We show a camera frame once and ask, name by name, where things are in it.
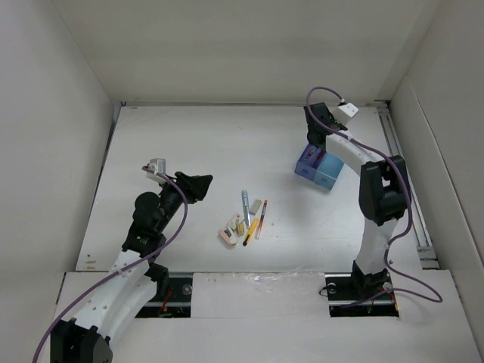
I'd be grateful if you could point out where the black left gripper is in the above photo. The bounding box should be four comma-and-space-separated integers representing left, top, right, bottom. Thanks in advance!
155, 172, 211, 232

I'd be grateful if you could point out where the red pen clear barrel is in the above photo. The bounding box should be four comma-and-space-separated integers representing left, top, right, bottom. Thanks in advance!
256, 200, 268, 239

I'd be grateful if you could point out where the red pen thin slanted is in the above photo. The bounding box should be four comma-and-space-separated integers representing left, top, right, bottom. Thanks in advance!
305, 147, 315, 160

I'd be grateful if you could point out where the red pen white cap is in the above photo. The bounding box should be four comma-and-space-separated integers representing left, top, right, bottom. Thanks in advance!
313, 150, 325, 167

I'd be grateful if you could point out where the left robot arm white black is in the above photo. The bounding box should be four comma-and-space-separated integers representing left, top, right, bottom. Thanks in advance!
48, 172, 213, 362

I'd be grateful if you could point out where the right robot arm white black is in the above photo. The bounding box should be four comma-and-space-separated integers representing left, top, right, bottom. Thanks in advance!
303, 102, 411, 300

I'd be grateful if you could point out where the blue two-compartment container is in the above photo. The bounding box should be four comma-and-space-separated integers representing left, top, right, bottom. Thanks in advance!
294, 144, 344, 191

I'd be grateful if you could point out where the white eraser red label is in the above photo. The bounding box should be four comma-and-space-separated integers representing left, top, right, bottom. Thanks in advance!
228, 213, 244, 229

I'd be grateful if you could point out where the white grey correction tape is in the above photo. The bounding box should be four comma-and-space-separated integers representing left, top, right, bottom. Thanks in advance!
224, 225, 237, 237

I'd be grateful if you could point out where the pink white correction tape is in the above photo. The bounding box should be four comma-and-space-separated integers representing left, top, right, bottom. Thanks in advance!
219, 230, 237, 247

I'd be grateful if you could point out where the grey eraser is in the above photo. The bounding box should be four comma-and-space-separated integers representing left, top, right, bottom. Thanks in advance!
250, 200, 262, 214

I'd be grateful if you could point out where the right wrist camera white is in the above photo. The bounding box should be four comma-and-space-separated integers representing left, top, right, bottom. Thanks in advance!
334, 103, 359, 125

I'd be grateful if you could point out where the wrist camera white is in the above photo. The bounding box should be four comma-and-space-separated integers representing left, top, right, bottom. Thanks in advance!
334, 103, 359, 125
142, 158, 166, 183

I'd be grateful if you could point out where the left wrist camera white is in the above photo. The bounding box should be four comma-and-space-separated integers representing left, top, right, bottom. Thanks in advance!
142, 158, 166, 183

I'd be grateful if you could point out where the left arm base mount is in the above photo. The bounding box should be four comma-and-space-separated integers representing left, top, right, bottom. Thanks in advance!
136, 275, 193, 318

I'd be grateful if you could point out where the aluminium rail right side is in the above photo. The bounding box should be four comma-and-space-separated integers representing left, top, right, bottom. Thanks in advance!
376, 102, 441, 270

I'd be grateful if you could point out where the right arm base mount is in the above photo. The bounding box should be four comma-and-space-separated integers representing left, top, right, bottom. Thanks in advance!
319, 270, 399, 318

